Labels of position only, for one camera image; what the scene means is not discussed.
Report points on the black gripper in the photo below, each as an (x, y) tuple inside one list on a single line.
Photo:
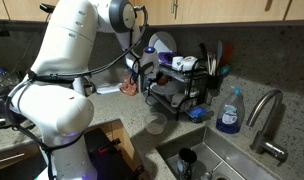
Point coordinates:
[(148, 66)]

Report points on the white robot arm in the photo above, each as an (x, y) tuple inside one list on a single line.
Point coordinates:
[(51, 94)]

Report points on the large white plate upright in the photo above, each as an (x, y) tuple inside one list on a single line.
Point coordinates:
[(162, 42)]

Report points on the white bowl on lower rack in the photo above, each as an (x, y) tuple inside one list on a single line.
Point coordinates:
[(167, 90)]

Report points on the white mug upper rack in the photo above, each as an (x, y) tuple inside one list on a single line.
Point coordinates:
[(177, 63)]

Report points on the orange plastic bag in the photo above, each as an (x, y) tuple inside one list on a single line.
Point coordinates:
[(128, 85)]

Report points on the black two-tier dish rack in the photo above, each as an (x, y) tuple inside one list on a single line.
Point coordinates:
[(193, 85)]

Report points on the blue sponge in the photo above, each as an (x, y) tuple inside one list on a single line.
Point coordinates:
[(199, 113)]

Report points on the black utensil holder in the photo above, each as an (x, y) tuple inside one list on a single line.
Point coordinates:
[(214, 81)]

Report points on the blue dish soap bottle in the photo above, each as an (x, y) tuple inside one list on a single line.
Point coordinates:
[(231, 113)]

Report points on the black mug in sink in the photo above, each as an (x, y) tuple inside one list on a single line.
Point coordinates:
[(186, 159)]

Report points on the steel sink faucet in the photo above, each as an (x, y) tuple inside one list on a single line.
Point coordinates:
[(264, 139)]

